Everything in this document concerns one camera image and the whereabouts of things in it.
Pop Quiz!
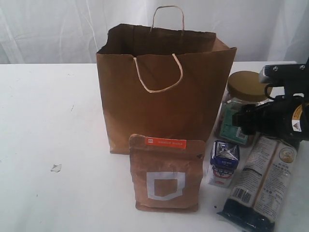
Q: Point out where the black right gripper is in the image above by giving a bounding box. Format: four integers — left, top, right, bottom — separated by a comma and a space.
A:
232, 95, 309, 141

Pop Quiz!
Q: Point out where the clear jar with tan lid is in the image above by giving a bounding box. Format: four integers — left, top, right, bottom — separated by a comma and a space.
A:
214, 71, 269, 147

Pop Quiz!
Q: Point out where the brown paper shopping bag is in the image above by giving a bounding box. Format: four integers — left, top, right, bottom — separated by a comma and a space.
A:
95, 6, 238, 155

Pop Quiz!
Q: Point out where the blue white milk carton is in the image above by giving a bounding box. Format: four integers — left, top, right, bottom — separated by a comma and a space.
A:
207, 140, 240, 188

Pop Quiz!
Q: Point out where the dark blue noodle package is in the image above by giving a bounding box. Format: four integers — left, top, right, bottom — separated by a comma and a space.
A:
218, 135, 300, 232

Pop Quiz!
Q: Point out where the brown kraft stand-up pouch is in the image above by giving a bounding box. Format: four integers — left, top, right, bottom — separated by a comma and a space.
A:
129, 134, 206, 213

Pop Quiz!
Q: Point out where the small torn paper scrap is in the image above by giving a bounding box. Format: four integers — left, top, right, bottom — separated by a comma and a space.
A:
50, 164, 62, 173

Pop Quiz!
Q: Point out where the white curtain backdrop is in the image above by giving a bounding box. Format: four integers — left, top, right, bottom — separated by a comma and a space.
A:
0, 0, 309, 64

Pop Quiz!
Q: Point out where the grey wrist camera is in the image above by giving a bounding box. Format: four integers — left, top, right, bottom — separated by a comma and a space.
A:
259, 64, 309, 85

